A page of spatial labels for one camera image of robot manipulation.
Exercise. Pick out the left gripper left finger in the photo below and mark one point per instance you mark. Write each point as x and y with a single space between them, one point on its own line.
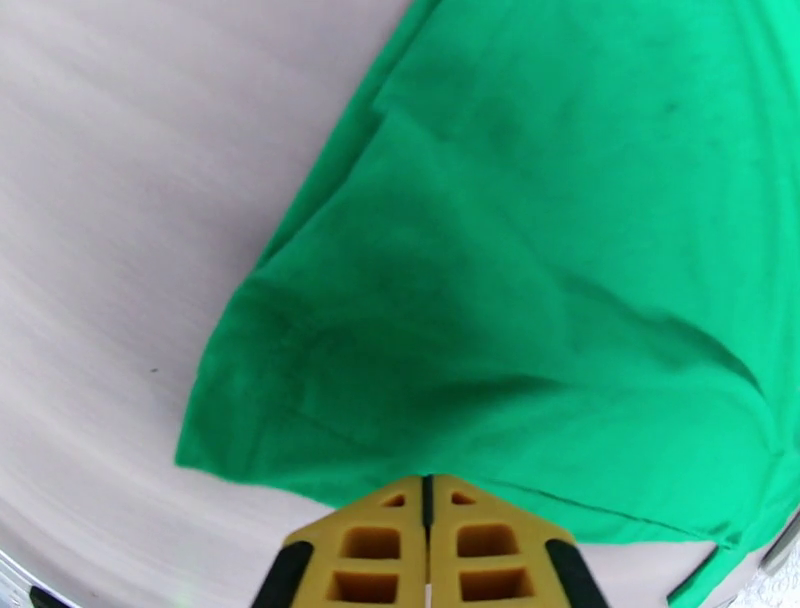
369 550

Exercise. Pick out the green shirt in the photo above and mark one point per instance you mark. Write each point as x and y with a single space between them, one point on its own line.
500 250

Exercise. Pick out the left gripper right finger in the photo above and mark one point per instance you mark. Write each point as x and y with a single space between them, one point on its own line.
494 550

